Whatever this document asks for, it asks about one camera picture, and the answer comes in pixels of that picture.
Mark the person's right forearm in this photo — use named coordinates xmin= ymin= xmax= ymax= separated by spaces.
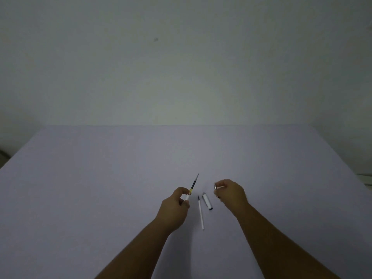
xmin=237 ymin=203 xmax=340 ymax=279

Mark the person's left hand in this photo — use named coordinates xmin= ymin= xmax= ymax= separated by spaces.
xmin=156 ymin=187 xmax=190 ymax=234

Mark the person's right hand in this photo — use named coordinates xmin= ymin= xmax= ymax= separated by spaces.
xmin=214 ymin=179 xmax=250 ymax=216

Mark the black pen refill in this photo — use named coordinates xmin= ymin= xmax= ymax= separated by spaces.
xmin=185 ymin=173 xmax=199 ymax=201

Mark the white pen cap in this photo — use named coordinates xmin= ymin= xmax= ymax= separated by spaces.
xmin=202 ymin=192 xmax=213 ymax=211

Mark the white pen refill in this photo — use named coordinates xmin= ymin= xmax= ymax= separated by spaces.
xmin=198 ymin=195 xmax=205 ymax=230

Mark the person's left forearm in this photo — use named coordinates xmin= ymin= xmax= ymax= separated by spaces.
xmin=94 ymin=218 xmax=170 ymax=279

